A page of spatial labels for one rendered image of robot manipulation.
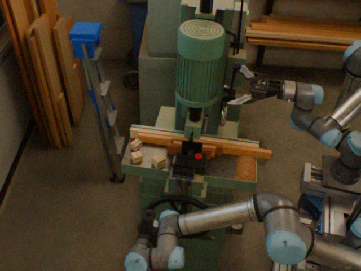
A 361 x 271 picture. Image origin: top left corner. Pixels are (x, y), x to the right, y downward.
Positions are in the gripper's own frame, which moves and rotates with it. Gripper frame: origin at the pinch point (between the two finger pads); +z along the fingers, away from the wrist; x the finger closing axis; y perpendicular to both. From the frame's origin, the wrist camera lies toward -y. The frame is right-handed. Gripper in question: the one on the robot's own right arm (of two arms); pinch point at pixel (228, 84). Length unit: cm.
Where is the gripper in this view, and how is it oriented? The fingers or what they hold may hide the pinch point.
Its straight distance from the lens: 148.6
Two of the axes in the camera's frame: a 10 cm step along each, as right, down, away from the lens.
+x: -1.4, 9.8, -1.6
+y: -0.6, -1.7, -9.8
